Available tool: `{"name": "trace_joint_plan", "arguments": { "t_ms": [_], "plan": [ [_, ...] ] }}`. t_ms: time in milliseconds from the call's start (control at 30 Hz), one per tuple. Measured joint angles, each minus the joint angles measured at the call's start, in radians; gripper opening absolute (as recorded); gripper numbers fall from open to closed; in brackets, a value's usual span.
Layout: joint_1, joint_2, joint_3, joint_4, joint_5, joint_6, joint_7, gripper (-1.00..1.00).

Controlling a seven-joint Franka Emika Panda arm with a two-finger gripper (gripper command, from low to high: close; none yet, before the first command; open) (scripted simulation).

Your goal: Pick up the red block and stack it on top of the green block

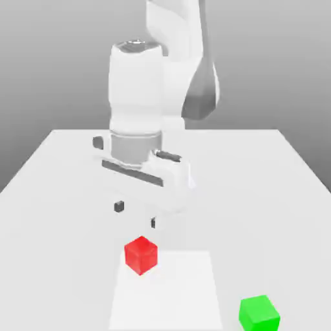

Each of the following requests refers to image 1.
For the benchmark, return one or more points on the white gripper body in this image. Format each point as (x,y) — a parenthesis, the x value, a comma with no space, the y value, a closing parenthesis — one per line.
(170,191)

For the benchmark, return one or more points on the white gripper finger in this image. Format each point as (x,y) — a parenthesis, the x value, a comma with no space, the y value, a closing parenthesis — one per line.
(119,206)
(153,222)

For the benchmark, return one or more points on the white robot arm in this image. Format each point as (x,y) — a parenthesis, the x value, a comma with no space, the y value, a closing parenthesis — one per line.
(135,90)

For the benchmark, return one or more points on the small red cube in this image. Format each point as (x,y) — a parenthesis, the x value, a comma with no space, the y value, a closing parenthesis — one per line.
(141,254)

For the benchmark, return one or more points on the small green cube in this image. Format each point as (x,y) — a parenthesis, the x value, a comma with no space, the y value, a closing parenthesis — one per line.
(258,314)

